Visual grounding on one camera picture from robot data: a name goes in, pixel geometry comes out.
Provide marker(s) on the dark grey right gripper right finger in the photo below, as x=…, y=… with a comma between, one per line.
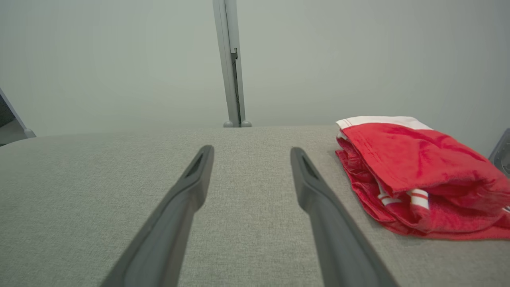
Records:
x=338, y=239

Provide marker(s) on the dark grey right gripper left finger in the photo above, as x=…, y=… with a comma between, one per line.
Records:
x=167, y=231

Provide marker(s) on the red shorts with white stripe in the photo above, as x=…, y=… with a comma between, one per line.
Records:
x=418, y=159

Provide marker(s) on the grey curved metal object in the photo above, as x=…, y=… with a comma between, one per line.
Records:
x=503, y=153

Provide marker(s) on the dark cabinet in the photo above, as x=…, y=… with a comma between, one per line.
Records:
x=4, y=113

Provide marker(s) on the grey cylindrical post cap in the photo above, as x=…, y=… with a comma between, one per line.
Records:
x=228, y=124
x=246, y=124

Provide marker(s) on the grey partition end post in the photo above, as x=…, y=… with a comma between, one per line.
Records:
x=29, y=132

